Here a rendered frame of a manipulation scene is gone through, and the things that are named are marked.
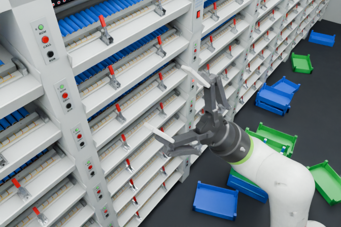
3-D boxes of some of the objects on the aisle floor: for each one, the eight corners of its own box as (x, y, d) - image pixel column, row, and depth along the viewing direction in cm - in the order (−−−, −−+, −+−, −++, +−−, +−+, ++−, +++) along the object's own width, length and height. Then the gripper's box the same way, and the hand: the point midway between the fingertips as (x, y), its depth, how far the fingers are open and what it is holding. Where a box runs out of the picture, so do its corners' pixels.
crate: (352, 197, 202) (357, 192, 197) (330, 206, 197) (335, 200, 192) (322, 165, 223) (327, 159, 217) (303, 172, 218) (306, 166, 213)
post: (126, 248, 176) (44, -20, 62) (115, 261, 171) (5, -7, 57) (105, 228, 185) (2, -37, 71) (94, 240, 180) (-36, -27, 66)
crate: (272, 182, 211) (274, 176, 206) (265, 203, 198) (267, 198, 193) (235, 165, 222) (237, 160, 217) (226, 185, 209) (228, 179, 204)
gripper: (185, 172, 68) (123, 142, 55) (238, 90, 70) (189, 41, 56) (205, 189, 63) (140, 160, 49) (262, 99, 64) (214, 46, 51)
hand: (170, 99), depth 53 cm, fingers open, 13 cm apart
